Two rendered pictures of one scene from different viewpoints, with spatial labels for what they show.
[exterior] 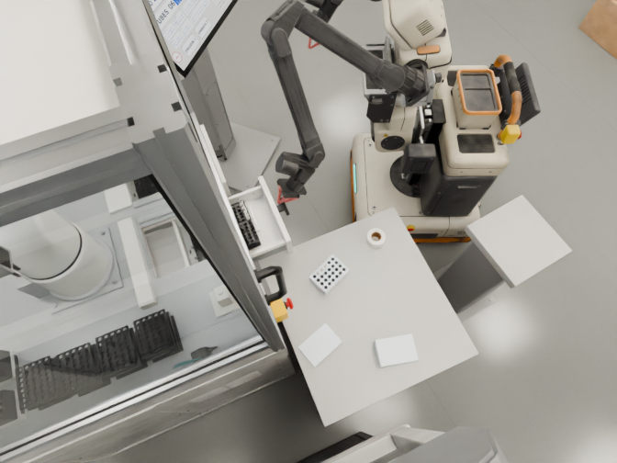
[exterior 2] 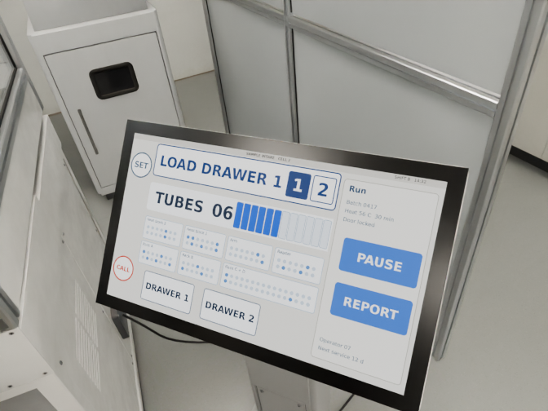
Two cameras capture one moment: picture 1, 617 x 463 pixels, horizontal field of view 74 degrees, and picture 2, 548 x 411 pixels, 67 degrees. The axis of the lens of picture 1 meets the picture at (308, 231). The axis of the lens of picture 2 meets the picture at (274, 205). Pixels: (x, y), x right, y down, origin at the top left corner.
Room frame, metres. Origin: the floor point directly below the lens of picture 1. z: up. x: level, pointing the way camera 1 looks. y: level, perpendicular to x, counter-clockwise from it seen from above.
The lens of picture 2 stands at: (1.61, 0.04, 1.50)
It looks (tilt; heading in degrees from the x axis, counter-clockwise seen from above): 39 degrees down; 94
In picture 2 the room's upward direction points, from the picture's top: 6 degrees counter-clockwise
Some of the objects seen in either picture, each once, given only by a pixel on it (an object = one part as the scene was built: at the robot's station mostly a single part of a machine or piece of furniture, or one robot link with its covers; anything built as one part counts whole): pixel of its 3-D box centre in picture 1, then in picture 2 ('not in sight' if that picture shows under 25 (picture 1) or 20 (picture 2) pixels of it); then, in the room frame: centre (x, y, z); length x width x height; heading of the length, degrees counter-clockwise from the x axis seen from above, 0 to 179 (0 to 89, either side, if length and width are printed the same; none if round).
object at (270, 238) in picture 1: (221, 236); not in sight; (0.60, 0.31, 0.86); 0.40 x 0.26 x 0.06; 111
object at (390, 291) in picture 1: (353, 325); not in sight; (0.35, -0.19, 0.38); 0.62 x 0.58 x 0.76; 21
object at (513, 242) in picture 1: (482, 269); not in sight; (0.59, -0.81, 0.38); 0.30 x 0.30 x 0.76; 28
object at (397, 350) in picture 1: (395, 351); not in sight; (0.19, -0.28, 0.79); 0.13 x 0.09 x 0.05; 97
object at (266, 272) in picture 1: (273, 285); not in sight; (0.23, 0.07, 1.45); 0.05 x 0.03 x 0.19; 111
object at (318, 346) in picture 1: (319, 344); not in sight; (0.22, -0.03, 0.77); 0.13 x 0.09 x 0.02; 129
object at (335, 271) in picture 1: (329, 274); not in sight; (0.47, -0.07, 0.78); 0.12 x 0.08 x 0.04; 133
